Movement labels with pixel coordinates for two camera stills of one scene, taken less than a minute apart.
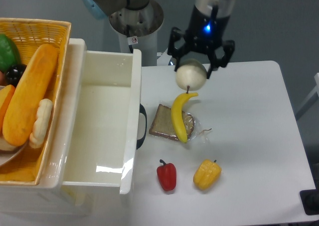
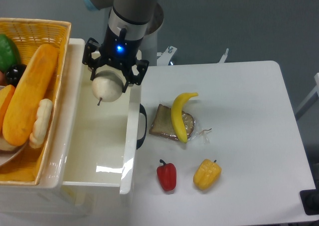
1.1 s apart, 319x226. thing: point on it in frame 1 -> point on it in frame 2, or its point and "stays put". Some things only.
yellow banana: x=176 y=113 stays put
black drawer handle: x=140 y=141 stays put
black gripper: x=205 y=33 -> x=116 y=49
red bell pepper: x=167 y=174 stays put
